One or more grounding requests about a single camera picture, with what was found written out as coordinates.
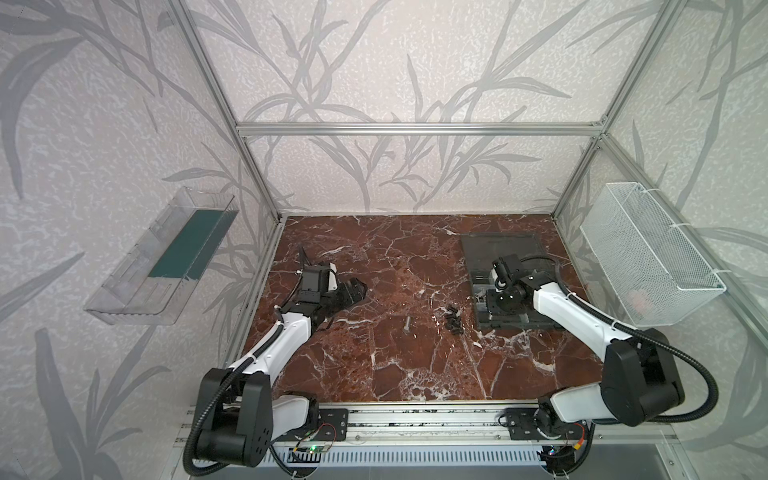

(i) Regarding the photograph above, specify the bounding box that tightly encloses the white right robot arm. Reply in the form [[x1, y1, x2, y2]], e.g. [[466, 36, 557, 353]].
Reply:
[[486, 255, 720, 439]]

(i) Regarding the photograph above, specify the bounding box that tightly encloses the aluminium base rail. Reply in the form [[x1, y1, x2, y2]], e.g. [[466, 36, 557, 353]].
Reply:
[[263, 400, 679, 446]]

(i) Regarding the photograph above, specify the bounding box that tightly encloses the black socket screw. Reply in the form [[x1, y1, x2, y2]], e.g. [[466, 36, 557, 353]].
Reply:
[[443, 305, 464, 335]]

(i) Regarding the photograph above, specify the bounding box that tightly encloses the pink object in basket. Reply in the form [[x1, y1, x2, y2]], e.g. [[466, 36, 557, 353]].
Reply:
[[627, 289, 654, 316]]

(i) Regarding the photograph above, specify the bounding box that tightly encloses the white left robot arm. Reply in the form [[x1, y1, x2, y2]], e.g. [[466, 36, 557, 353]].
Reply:
[[182, 263, 368, 477]]

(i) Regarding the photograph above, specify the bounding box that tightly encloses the clear plastic organizer box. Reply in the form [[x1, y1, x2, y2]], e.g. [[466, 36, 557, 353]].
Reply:
[[461, 232, 562, 330]]

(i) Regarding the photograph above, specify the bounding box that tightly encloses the aluminium frame post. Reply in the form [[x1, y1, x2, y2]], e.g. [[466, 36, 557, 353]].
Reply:
[[551, 1, 687, 219]]

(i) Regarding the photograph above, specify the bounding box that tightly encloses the aluminium rear crossbar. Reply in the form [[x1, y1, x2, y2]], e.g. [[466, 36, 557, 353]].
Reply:
[[236, 122, 602, 138]]

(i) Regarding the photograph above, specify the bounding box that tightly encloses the clear wall shelf green bottom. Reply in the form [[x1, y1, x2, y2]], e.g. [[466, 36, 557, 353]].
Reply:
[[84, 187, 239, 326]]

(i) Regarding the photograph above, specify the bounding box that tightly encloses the white wire mesh basket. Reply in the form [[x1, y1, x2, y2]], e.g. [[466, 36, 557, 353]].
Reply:
[[580, 182, 727, 328]]

